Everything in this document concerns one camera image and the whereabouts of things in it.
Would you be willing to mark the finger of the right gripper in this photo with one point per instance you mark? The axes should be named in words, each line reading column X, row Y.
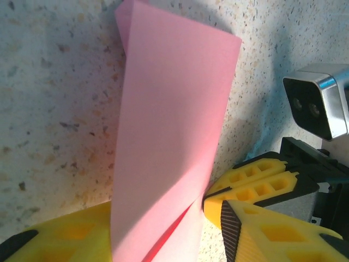
column 256, row 170
column 275, row 188

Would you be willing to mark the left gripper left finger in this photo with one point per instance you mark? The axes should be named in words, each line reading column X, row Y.
column 60, row 240

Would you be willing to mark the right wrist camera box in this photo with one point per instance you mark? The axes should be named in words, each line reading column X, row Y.
column 321, row 103

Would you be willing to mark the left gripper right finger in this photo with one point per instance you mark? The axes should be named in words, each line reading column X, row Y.
column 272, row 237

